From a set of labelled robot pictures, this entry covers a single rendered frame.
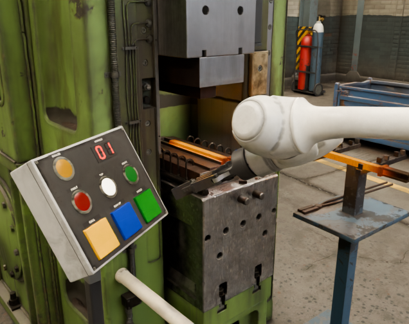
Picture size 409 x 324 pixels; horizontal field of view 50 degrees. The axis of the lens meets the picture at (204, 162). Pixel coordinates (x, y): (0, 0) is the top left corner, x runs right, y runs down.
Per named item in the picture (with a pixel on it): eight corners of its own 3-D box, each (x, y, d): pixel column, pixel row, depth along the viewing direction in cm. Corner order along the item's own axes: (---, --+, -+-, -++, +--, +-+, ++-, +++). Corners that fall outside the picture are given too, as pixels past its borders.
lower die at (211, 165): (240, 178, 165) (241, 156, 162) (199, 191, 152) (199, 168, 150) (173, 152, 195) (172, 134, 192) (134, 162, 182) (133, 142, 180)
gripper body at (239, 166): (254, 180, 99) (220, 194, 103) (265, 169, 106) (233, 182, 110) (239, 150, 98) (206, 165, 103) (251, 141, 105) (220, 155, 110)
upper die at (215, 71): (244, 81, 153) (244, 54, 150) (199, 88, 141) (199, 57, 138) (171, 71, 184) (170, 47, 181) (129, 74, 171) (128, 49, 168)
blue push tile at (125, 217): (143, 227, 113) (129, 200, 112) (127, 240, 107) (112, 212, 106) (138, 229, 114) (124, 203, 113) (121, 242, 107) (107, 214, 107)
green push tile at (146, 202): (162, 211, 122) (150, 187, 121) (148, 223, 115) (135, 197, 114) (157, 213, 123) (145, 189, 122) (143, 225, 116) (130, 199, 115)
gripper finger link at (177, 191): (199, 189, 110) (197, 191, 110) (177, 198, 114) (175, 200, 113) (193, 179, 110) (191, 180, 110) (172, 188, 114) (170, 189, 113)
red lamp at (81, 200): (95, 209, 101) (93, 192, 100) (76, 215, 99) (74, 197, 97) (89, 205, 104) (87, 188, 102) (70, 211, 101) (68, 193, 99)
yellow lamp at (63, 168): (77, 177, 101) (75, 159, 99) (57, 181, 98) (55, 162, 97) (71, 173, 103) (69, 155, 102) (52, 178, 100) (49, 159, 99)
